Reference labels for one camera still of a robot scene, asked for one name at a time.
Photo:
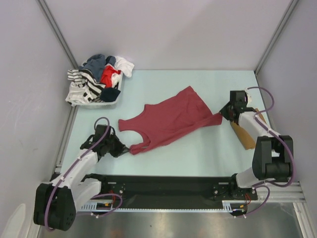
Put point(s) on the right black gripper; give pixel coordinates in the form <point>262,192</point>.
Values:
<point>224,113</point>

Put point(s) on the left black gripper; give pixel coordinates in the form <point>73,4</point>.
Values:
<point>121,148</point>

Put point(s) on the tan tank top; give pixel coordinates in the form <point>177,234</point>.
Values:
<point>245,136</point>

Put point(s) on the maroon garment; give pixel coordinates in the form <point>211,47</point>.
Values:
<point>163,123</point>

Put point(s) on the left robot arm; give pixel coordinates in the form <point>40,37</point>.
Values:
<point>58,201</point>

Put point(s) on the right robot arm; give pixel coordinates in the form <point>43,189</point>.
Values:
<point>273,161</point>

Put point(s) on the white laundry basket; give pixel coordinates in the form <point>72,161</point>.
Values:
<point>98,102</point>

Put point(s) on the black garment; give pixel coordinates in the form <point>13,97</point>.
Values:
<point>109,94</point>

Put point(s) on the striped garment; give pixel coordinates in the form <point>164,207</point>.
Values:
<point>84,88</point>

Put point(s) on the red garment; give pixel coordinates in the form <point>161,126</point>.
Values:
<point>110,76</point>

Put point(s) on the white garment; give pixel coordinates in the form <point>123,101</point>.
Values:
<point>124,65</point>

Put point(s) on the blue grey garment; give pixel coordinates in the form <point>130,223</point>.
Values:
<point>96,64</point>

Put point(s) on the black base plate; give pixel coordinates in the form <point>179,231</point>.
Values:
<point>152,188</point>

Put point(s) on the slotted cable duct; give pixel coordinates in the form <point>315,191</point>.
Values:
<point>162,205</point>

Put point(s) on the aluminium rail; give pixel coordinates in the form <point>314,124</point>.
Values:
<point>291,194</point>

